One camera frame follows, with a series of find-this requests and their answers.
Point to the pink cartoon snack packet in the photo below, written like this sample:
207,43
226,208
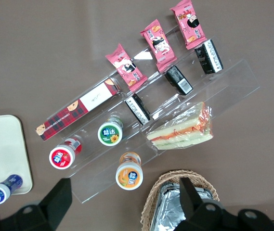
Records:
189,24
159,45
127,68

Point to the plastic-wrapped triangle sandwich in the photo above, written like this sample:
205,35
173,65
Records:
182,132

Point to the stacked foil containers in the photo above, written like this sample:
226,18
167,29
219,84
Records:
168,211

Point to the orange-lid gum bottle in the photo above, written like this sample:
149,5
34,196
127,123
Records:
129,176

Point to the beige plastic tray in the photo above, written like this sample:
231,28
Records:
2,149

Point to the red plaid cookie box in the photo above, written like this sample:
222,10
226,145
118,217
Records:
79,108

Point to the red-lid gum bottle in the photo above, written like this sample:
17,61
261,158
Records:
62,157

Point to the oval wicker basket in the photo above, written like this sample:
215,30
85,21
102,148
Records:
150,204

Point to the small black snack box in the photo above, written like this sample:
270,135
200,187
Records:
138,109
209,56
178,80

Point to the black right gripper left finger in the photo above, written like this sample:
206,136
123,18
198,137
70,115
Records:
55,204

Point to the clear acrylic tiered shelf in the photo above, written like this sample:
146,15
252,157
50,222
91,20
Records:
235,79

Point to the green-lid gum bottle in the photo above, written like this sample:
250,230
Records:
109,133

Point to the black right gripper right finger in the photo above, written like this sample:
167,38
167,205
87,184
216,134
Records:
192,209

